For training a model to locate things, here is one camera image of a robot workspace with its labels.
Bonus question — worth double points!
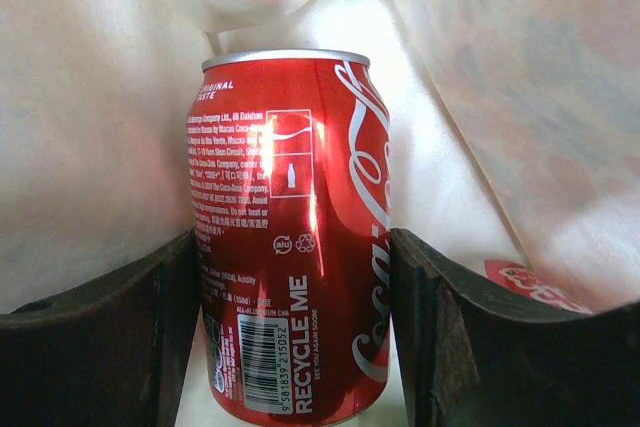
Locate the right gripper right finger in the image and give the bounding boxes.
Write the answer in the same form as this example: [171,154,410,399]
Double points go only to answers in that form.
[391,228,639,426]

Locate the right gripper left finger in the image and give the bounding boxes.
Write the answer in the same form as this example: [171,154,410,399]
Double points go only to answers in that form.
[1,231,199,426]

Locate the red Coke can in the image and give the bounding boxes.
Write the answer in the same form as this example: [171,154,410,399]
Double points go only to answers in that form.
[187,49,391,426]
[484,259,593,314]

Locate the canvas bag with orange handles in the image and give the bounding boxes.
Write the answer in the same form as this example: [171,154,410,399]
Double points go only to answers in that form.
[0,0,640,427]

